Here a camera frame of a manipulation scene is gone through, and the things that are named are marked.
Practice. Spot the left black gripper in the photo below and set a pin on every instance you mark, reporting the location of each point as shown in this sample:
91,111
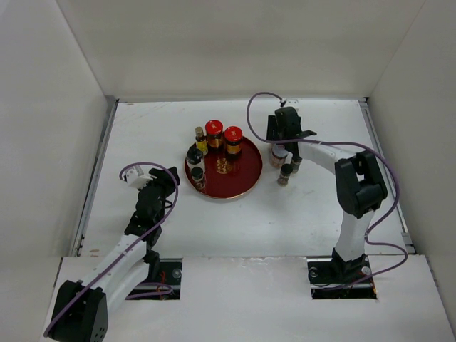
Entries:
163,179

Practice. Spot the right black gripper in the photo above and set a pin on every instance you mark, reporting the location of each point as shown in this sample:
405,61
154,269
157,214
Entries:
273,125

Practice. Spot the small black cap spice jar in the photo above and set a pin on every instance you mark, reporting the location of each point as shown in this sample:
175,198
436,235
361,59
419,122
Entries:
198,177

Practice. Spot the clear bottle black pump cap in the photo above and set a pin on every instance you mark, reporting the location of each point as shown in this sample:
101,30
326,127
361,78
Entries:
195,158

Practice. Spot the red lid chili sauce jar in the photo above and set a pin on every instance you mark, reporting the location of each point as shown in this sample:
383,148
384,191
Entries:
214,131

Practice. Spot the small yellow label oil bottle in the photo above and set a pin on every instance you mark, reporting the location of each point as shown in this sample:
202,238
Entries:
201,140

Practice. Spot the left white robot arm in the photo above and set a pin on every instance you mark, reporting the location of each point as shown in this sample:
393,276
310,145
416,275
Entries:
82,308

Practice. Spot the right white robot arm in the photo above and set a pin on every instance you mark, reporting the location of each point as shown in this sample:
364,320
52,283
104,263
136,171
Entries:
360,190

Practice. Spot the black cap spice bottle right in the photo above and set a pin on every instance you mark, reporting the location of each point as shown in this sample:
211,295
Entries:
295,164

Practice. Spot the brown spice bottle front right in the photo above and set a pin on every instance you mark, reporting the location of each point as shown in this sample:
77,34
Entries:
284,175

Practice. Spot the round red tray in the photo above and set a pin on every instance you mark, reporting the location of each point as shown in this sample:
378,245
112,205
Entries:
229,177

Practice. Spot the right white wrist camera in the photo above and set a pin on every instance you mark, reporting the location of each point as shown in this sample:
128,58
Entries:
289,102

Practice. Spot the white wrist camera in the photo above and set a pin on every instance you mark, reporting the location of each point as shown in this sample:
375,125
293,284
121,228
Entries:
289,102
135,179

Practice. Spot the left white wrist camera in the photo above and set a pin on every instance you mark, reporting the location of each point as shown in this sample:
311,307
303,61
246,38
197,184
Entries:
135,179

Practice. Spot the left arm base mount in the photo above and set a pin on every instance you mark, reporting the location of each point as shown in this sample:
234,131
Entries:
162,284

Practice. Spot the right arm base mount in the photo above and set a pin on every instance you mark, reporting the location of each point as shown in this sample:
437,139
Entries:
331,279

